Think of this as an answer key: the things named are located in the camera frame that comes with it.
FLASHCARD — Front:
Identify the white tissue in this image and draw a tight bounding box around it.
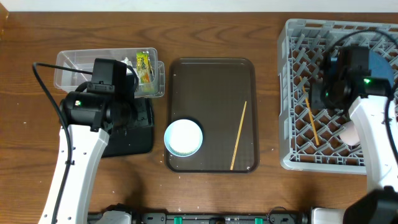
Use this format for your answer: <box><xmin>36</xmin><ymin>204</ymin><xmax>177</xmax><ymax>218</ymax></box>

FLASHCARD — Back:
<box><xmin>122</xmin><ymin>57</ymin><xmax>132</xmax><ymax>74</ymax></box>

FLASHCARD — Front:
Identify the pink cup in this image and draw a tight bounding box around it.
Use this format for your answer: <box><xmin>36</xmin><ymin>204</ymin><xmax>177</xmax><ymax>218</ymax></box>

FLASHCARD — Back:
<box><xmin>339</xmin><ymin>121</ymin><xmax>360</xmax><ymax>146</ymax></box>

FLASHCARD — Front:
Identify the blue plate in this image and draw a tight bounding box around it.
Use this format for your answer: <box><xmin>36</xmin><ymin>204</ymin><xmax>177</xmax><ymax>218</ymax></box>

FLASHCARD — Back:
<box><xmin>324</xmin><ymin>50</ymin><xmax>394</xmax><ymax>89</ymax></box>

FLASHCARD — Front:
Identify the green yellow snack wrapper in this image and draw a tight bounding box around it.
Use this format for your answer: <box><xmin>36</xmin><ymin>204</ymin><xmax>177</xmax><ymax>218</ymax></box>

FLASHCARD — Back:
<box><xmin>136</xmin><ymin>50</ymin><xmax>155</xmax><ymax>95</ymax></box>

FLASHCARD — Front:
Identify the light blue small bowl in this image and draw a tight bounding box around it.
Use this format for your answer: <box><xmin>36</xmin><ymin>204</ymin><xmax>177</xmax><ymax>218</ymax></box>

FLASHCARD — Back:
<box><xmin>164</xmin><ymin>119</ymin><xmax>203</xmax><ymax>157</ymax></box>

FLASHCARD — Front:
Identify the wooden chopstick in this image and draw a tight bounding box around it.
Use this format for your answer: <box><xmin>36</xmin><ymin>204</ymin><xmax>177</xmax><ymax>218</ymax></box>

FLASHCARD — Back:
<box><xmin>302</xmin><ymin>85</ymin><xmax>320</xmax><ymax>146</ymax></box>
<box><xmin>229</xmin><ymin>101</ymin><xmax>247</xmax><ymax>170</ymax></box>

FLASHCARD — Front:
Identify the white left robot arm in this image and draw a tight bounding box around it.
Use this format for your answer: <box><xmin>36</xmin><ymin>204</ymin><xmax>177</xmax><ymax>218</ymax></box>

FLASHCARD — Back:
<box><xmin>39</xmin><ymin>82</ymin><xmax>154</xmax><ymax>223</ymax></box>

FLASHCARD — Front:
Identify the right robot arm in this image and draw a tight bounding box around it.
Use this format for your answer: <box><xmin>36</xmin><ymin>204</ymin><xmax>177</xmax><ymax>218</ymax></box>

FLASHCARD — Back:
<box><xmin>311</xmin><ymin>68</ymin><xmax>397</xmax><ymax>223</ymax></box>

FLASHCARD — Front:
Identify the clear plastic waste bin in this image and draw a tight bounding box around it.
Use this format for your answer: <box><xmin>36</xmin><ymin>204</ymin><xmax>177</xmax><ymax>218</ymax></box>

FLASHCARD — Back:
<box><xmin>54</xmin><ymin>47</ymin><xmax>165</xmax><ymax>98</ymax></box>

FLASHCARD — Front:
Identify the grey dishwasher rack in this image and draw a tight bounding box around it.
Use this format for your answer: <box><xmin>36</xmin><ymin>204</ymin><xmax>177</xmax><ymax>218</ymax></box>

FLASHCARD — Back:
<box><xmin>277</xmin><ymin>19</ymin><xmax>397</xmax><ymax>175</ymax></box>

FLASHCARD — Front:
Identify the black plastic tray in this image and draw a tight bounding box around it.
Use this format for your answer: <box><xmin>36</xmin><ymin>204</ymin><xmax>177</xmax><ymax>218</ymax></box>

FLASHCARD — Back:
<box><xmin>102</xmin><ymin>98</ymin><xmax>154</xmax><ymax>158</ymax></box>

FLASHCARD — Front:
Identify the brown serving tray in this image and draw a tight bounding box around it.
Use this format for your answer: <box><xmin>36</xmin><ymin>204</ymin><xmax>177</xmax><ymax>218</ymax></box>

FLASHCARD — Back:
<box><xmin>165</xmin><ymin>58</ymin><xmax>259</xmax><ymax>174</ymax></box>

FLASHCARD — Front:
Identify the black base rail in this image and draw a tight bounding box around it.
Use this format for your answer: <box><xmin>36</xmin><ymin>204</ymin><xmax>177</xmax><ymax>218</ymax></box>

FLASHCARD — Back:
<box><xmin>86</xmin><ymin>203</ymin><xmax>311</xmax><ymax>224</ymax></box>

